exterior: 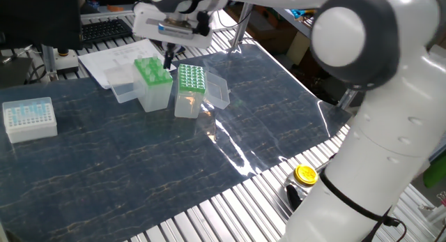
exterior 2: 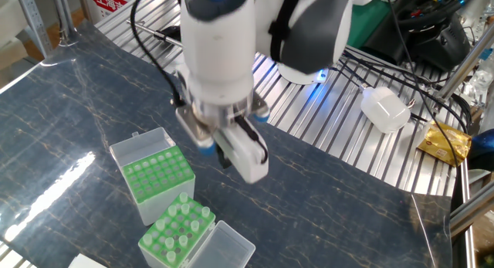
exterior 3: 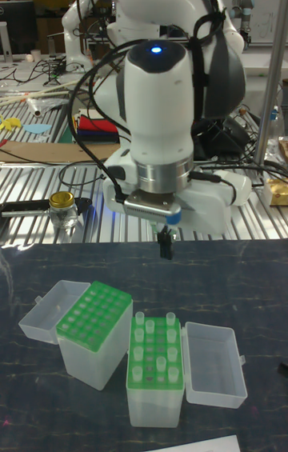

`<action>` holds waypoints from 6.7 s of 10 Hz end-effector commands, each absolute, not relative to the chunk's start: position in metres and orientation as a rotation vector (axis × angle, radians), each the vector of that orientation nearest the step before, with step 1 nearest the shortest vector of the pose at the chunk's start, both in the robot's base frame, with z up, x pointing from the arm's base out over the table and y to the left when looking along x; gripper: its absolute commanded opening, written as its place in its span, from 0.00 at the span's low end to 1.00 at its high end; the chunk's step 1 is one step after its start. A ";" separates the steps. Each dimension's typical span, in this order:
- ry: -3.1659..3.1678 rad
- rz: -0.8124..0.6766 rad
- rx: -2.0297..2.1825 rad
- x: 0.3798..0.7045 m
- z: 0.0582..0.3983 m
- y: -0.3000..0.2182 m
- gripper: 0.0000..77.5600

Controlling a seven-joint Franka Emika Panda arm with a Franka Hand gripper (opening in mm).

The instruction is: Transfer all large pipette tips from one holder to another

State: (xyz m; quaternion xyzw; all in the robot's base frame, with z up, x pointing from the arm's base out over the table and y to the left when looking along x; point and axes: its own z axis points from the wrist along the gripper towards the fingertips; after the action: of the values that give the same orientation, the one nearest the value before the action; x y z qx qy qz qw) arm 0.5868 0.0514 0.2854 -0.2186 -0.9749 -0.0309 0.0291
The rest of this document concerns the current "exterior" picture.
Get white tip box blue tips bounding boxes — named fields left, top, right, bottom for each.
left=1, top=96, right=59, bottom=144

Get black monitor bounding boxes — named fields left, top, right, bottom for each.
left=0, top=0, right=84, bottom=52

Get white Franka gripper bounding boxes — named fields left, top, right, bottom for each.
left=133, top=1, right=214, bottom=70

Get white stand base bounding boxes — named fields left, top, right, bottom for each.
left=54, top=48, right=80, bottom=75

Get aluminium frame post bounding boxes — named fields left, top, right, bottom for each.
left=41, top=43, right=59, bottom=82

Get white paper sheet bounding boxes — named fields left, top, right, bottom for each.
left=78, top=38, right=177, bottom=90

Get black keyboard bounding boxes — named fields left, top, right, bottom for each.
left=80, top=17, right=134, bottom=45

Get glass jar gold lid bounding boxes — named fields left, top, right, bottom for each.
left=284, top=164, right=320, bottom=211

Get black box device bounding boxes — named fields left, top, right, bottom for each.
left=0, top=55, right=34, bottom=89

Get dark marble pattern mat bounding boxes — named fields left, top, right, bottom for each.
left=0, top=43, right=353, bottom=242

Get translucent tip box green rack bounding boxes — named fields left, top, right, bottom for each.
left=174, top=63, right=231, bottom=119
left=103, top=56, right=174, bottom=113

